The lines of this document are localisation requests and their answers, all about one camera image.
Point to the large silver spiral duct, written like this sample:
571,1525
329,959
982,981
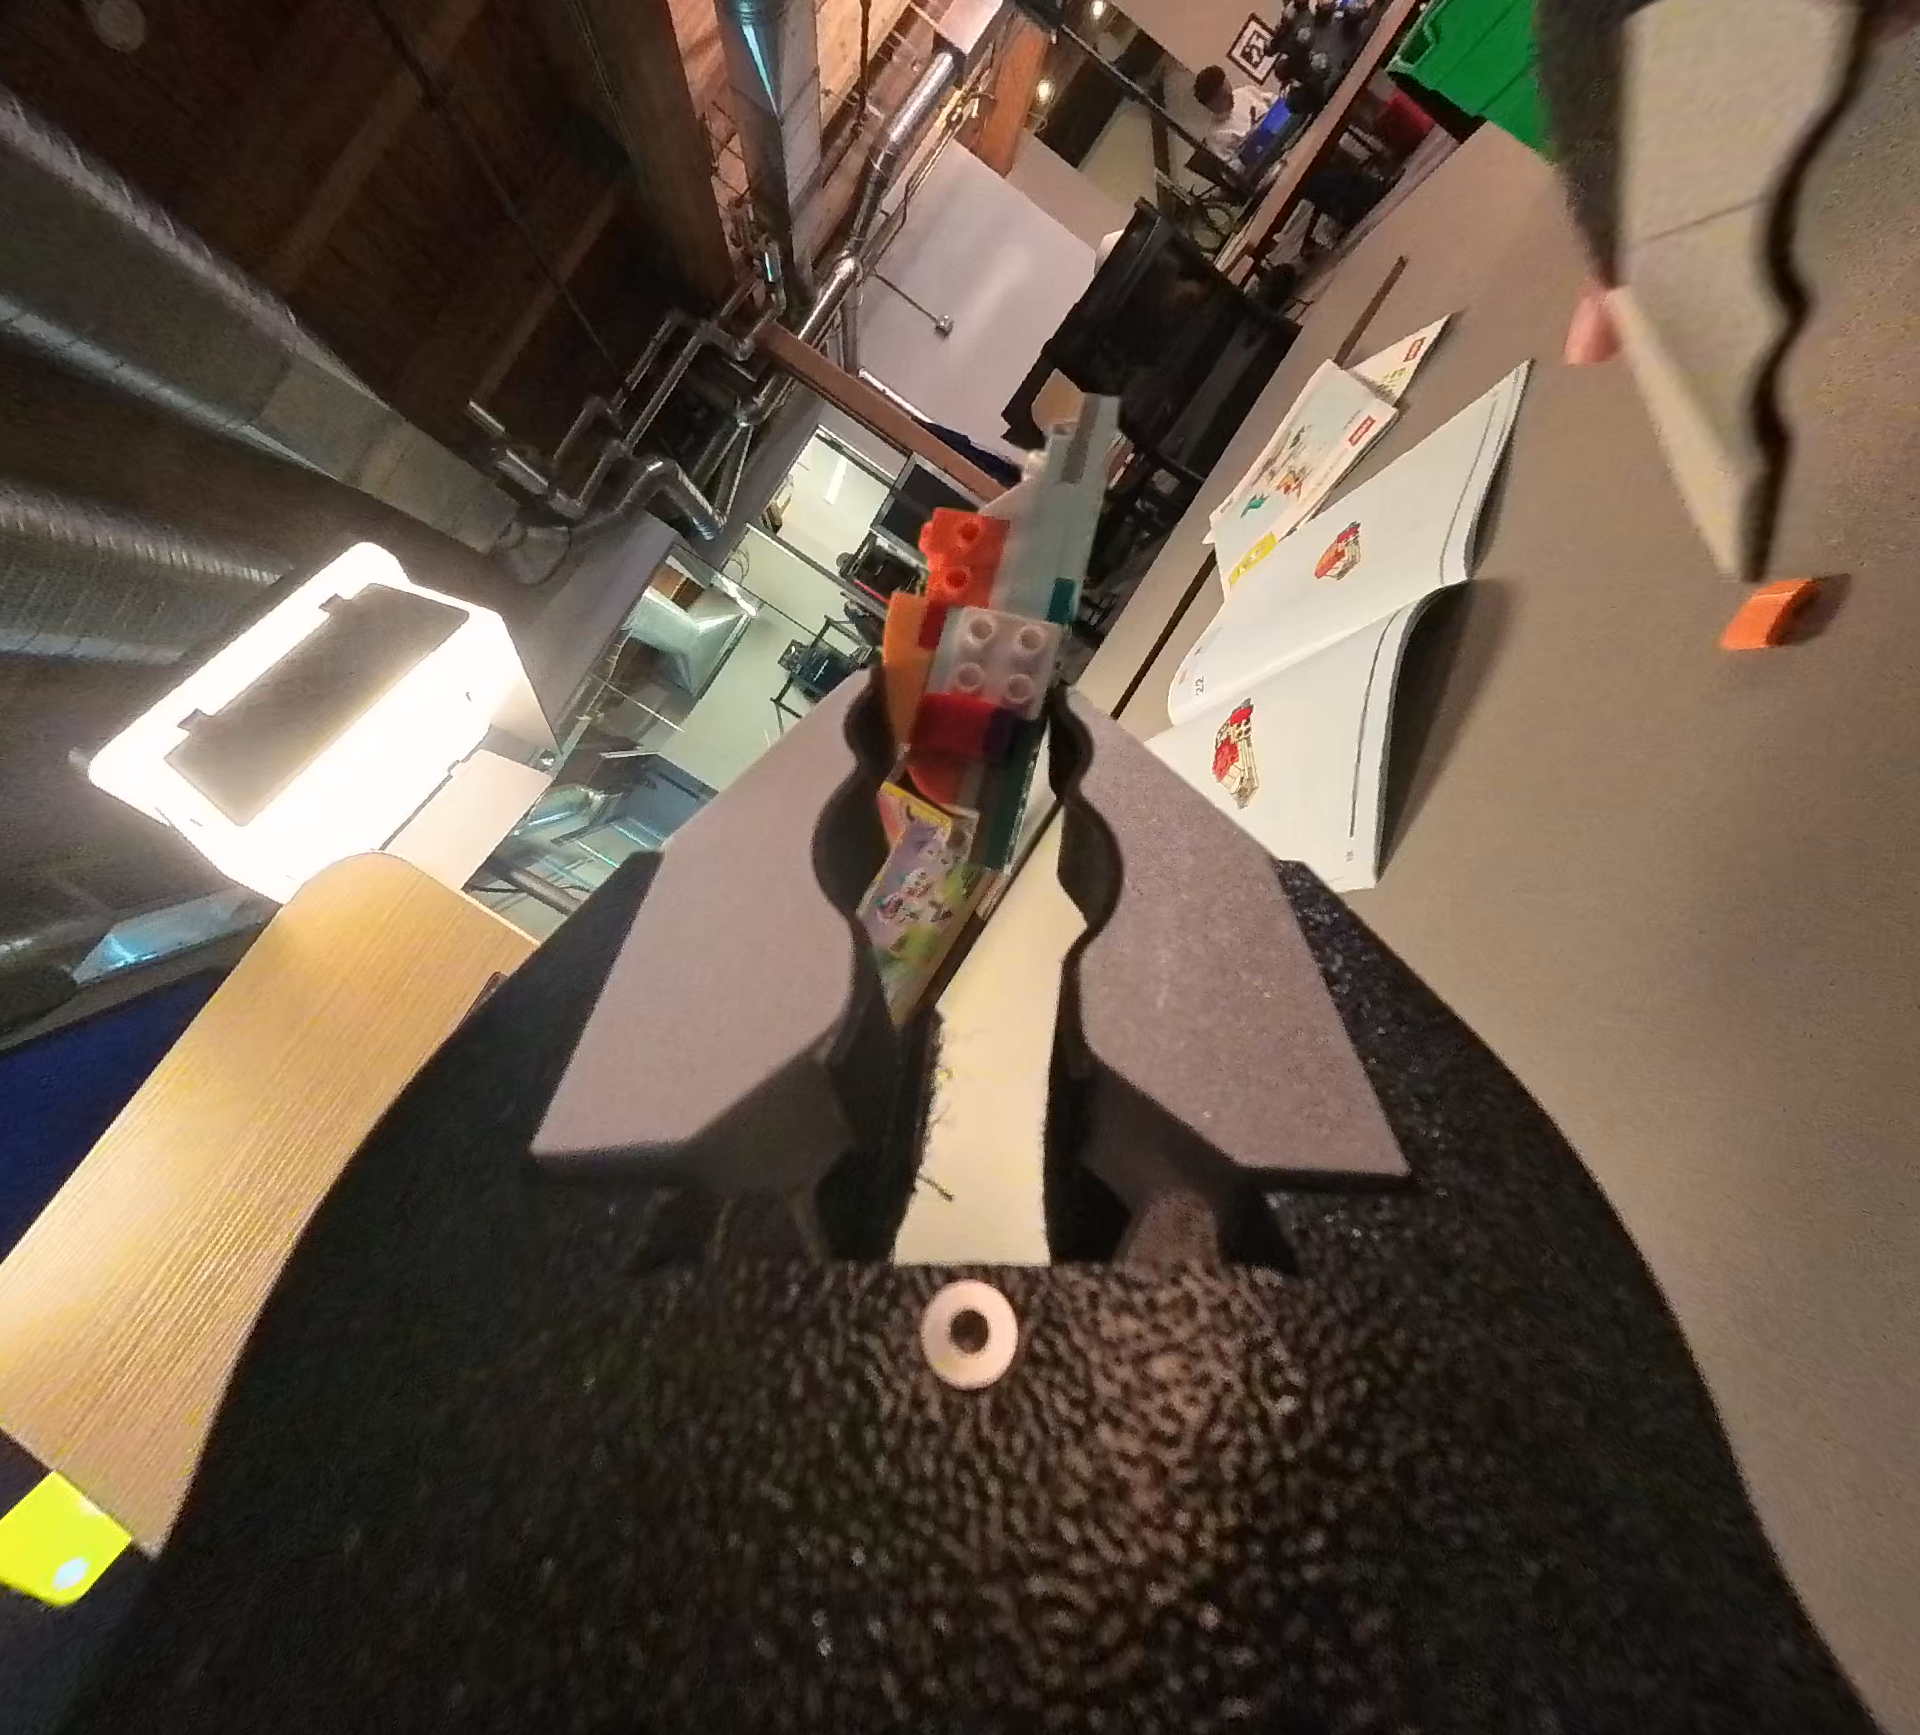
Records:
103,567
150,254

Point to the neon yellow object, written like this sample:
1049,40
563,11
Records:
60,1539

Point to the small instruction leaflet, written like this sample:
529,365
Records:
1403,355

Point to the black chair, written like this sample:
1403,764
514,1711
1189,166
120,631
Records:
1154,325

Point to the multicoloured lego model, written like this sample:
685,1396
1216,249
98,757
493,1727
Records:
991,661

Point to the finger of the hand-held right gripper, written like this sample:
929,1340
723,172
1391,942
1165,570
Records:
1694,269

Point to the open instruction booklet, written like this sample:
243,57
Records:
1353,655

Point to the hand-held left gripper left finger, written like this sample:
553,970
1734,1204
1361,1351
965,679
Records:
702,997

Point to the orange curved lego piece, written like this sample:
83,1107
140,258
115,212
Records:
1768,610

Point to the illustrated instruction booklet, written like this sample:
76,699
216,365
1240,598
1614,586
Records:
1302,457

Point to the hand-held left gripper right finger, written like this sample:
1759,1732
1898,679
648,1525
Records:
1230,1015

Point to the colourful lego box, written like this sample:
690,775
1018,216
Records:
929,894

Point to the green plastic bin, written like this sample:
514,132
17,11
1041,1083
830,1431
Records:
1485,11

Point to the dark computer monitor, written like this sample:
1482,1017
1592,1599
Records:
923,497

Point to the person's right hand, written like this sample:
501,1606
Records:
1592,329

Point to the light wooden panel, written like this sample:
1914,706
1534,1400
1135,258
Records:
222,1165

